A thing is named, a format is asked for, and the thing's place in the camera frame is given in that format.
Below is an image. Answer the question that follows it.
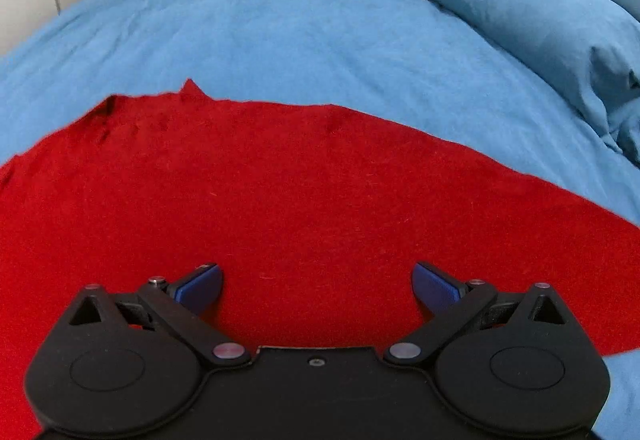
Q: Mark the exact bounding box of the blue bed sheet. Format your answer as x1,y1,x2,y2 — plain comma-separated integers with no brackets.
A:
0,0,640,440

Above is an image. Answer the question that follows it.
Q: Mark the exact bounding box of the dark blue rolled duvet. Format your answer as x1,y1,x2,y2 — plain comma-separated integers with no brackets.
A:
433,0,639,162

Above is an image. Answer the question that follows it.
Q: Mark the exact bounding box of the red knit garment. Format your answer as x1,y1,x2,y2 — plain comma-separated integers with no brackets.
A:
1,82,639,439

